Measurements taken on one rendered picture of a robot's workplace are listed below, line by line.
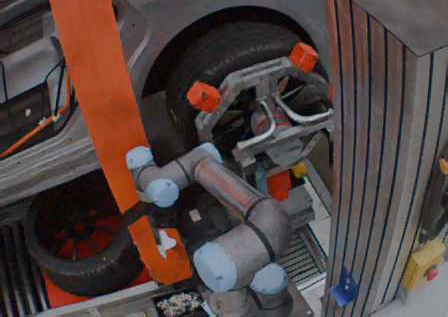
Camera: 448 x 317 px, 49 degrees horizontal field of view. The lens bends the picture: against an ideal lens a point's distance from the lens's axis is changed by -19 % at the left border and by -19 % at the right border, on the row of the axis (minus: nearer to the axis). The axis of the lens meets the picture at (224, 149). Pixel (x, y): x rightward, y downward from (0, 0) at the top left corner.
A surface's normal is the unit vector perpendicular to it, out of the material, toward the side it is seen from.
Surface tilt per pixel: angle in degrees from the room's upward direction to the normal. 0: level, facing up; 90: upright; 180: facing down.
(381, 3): 0
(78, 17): 90
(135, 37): 90
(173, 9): 90
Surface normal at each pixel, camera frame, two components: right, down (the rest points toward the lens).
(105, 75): 0.36, 0.65
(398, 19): -0.13, -0.69
